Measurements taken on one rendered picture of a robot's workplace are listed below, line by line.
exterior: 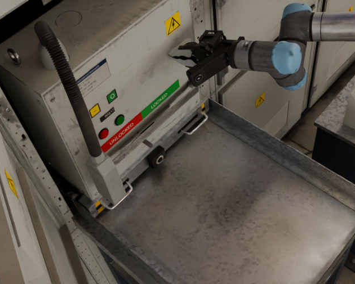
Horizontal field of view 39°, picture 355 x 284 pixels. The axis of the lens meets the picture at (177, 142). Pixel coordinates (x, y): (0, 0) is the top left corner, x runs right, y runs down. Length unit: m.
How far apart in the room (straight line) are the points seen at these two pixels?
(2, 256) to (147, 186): 0.92
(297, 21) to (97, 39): 0.51
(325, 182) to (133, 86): 0.65
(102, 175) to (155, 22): 0.41
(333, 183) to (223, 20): 0.61
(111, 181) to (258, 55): 0.49
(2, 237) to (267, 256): 0.89
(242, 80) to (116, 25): 0.79
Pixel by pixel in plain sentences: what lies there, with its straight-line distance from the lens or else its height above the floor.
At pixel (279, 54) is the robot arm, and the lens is 1.21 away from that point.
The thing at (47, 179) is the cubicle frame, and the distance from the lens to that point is 1.40.
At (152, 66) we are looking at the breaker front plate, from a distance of 1.37.
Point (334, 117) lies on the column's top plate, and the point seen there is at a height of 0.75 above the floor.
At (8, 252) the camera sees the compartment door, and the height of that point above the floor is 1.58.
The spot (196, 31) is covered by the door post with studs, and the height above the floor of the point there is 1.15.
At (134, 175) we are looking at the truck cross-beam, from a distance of 1.56.
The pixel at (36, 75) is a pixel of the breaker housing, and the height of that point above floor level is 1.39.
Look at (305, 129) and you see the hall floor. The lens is 2.77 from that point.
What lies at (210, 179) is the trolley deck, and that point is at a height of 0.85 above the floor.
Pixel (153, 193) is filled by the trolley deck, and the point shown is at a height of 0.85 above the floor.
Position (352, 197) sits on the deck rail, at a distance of 1.56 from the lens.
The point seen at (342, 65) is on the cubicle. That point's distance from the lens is 2.91.
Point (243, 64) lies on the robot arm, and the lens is 1.26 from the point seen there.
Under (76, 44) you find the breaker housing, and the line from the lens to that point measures 1.23.
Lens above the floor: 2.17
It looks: 53 degrees down
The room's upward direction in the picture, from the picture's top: 10 degrees counter-clockwise
